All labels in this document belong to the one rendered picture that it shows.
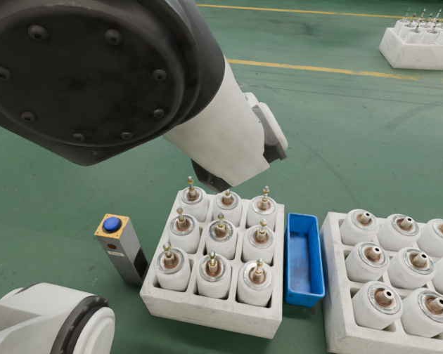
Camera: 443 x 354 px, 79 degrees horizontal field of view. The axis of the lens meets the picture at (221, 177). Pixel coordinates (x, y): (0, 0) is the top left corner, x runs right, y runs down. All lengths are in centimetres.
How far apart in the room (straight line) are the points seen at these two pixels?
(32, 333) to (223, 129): 39
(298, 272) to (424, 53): 210
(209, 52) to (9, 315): 47
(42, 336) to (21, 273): 75
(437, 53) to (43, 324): 276
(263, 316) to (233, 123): 63
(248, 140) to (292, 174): 109
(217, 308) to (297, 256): 42
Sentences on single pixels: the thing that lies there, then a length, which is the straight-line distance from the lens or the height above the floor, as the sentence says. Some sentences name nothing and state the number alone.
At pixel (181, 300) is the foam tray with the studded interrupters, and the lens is 81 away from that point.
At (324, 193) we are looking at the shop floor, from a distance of 132.
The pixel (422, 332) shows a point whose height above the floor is 19.
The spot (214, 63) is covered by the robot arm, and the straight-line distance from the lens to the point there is 21.
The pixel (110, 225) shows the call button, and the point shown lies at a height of 33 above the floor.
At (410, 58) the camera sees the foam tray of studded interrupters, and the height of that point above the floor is 8.
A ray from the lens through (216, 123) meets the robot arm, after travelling 23.
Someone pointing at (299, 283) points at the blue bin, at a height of 0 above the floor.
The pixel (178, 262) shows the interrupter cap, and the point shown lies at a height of 25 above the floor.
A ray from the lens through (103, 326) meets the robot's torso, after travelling 57.
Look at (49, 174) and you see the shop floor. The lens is 156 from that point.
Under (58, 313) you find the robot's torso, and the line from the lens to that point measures 53.
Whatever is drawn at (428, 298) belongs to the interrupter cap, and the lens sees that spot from 89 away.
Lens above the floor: 94
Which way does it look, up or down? 46 degrees down
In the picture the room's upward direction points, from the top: straight up
